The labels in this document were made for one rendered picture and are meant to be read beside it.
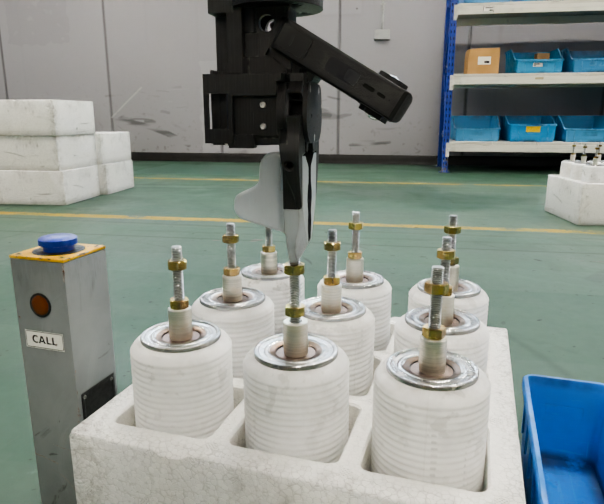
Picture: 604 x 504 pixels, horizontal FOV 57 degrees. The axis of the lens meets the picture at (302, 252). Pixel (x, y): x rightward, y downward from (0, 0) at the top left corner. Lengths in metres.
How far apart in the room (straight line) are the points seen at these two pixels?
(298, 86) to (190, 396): 0.29
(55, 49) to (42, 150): 3.53
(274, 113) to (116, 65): 5.91
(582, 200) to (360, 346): 2.14
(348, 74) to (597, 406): 0.58
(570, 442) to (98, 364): 0.62
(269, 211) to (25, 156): 2.87
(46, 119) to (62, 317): 2.58
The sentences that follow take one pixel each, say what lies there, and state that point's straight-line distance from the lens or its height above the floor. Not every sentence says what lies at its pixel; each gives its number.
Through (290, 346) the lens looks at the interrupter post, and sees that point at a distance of 0.49.
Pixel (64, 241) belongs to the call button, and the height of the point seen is 0.33.
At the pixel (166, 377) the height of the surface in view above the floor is 0.23.
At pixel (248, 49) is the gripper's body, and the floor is 0.51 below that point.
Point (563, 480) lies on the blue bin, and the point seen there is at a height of 0.00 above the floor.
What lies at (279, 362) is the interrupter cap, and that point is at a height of 0.25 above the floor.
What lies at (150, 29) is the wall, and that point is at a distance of 6.19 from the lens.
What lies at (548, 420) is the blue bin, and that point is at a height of 0.06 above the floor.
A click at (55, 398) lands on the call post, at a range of 0.69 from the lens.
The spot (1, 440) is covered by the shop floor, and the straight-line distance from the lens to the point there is 0.96.
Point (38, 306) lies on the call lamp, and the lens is 0.65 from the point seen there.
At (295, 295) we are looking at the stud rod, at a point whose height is 0.31.
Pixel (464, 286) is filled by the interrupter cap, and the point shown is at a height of 0.25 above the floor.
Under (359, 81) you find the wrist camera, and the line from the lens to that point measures 0.43.
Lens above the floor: 0.46
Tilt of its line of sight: 14 degrees down
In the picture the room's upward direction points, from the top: straight up
